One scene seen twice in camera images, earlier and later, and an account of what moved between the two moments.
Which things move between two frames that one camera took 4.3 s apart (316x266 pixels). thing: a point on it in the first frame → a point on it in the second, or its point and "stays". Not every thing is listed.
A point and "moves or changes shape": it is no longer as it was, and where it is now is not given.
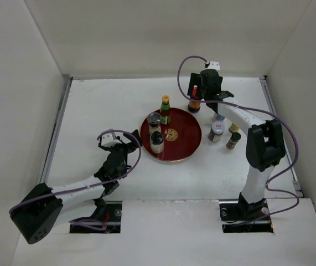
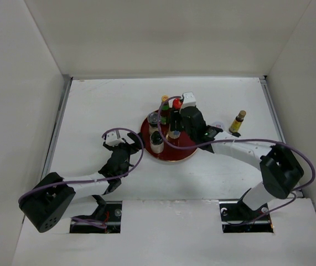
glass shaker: [156, 142] stays
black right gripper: [195, 80] → [176, 114]
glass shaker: [154, 119] stays
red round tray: [182, 137] stays
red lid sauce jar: [194, 106] moves or changes shape
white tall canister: [216, 117] → [174, 134]
